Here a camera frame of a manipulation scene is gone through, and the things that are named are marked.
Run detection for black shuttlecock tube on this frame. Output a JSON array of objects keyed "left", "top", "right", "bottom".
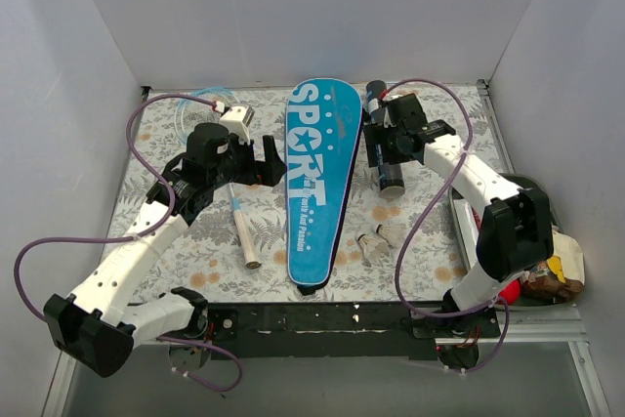
[{"left": 364, "top": 80, "right": 405, "bottom": 200}]

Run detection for white feather shuttlecock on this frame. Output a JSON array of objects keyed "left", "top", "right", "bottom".
[
  {"left": 373, "top": 224, "right": 406, "bottom": 248},
  {"left": 355, "top": 232, "right": 389, "bottom": 263}
]

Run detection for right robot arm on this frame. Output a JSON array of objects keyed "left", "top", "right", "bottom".
[{"left": 363, "top": 94, "right": 554, "bottom": 337}]

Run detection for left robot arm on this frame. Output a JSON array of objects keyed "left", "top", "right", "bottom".
[{"left": 43, "top": 123, "right": 286, "bottom": 378}]

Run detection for blue badminton racket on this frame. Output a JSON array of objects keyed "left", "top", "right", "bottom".
[{"left": 174, "top": 87, "right": 261, "bottom": 270}]

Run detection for blue sport racket cover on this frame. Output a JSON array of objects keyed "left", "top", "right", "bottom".
[{"left": 284, "top": 78, "right": 363, "bottom": 296}]

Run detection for metal tray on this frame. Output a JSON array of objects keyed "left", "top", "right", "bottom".
[{"left": 445, "top": 174, "right": 560, "bottom": 311}]

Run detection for floral table cloth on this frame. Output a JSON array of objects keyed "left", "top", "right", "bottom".
[{"left": 100, "top": 83, "right": 514, "bottom": 304}]

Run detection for red ball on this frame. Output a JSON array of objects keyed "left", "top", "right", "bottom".
[{"left": 499, "top": 279, "right": 521, "bottom": 305}]

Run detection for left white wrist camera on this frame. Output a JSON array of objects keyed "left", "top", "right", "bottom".
[{"left": 219, "top": 104, "right": 255, "bottom": 144}]

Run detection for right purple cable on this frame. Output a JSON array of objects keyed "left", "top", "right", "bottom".
[{"left": 382, "top": 78, "right": 510, "bottom": 375}]

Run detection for purple cable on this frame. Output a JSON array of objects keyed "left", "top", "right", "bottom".
[
  {"left": 382, "top": 78, "right": 510, "bottom": 375},
  {"left": 13, "top": 93, "right": 244, "bottom": 393}
]

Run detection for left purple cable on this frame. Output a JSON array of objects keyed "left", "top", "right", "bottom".
[{"left": 13, "top": 93, "right": 244, "bottom": 393}]

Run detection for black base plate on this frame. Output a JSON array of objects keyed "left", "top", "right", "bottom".
[{"left": 207, "top": 302, "right": 500, "bottom": 360}]

